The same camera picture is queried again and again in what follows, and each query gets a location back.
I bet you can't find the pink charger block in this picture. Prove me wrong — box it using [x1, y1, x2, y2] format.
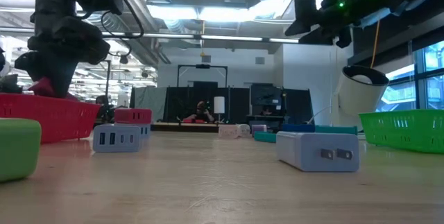
[218, 123, 240, 139]

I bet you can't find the black partition panel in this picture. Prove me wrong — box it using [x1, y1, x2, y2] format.
[282, 88, 315, 128]

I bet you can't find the white cylinder lamp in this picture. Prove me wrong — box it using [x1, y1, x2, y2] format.
[213, 96, 226, 115]

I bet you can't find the person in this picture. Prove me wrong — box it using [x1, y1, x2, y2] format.
[95, 94, 115, 123]
[182, 101, 216, 123]

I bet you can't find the black background equipment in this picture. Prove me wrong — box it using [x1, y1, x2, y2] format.
[0, 74, 24, 94]

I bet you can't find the red ribbed charger block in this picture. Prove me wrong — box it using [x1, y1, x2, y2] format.
[114, 108, 153, 139]

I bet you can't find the green plastic basket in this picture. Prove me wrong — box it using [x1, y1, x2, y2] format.
[359, 108, 444, 155]

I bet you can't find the teal charger block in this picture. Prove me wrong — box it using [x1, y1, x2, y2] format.
[314, 125, 358, 136]
[253, 131, 278, 144]

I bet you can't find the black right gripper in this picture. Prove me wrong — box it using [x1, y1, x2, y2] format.
[284, 0, 367, 49]

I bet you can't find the blue charger block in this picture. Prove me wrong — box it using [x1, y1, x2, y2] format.
[281, 123, 316, 134]

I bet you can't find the yellow hanging cord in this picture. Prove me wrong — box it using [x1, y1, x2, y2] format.
[370, 19, 382, 69]

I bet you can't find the red plastic basket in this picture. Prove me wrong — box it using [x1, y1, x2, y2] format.
[0, 93, 101, 144]

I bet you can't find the lavender USB charger block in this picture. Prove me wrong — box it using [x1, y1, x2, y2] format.
[92, 123, 142, 153]

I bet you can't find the white fan cable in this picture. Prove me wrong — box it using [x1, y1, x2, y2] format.
[307, 105, 334, 126]

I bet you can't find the black frame stand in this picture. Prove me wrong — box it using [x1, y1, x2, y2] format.
[177, 64, 229, 88]
[103, 59, 112, 96]

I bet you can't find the grey cloth screen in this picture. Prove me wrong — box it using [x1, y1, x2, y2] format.
[129, 86, 168, 123]

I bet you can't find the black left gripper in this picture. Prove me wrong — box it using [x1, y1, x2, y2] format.
[13, 7, 111, 99]

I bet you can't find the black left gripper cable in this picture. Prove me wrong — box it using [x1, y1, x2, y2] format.
[100, 0, 145, 58]

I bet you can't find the glass window wall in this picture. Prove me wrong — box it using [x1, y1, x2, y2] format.
[376, 40, 444, 112]

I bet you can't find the black curtain partition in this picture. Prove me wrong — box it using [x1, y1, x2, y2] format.
[162, 85, 250, 124]

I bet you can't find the green charger block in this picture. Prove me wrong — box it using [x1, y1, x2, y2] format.
[0, 118, 42, 183]

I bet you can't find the long ceiling light strip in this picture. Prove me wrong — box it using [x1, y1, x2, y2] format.
[100, 32, 301, 44]

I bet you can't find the lavender charger with prongs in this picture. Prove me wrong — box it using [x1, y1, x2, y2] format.
[276, 130, 360, 173]

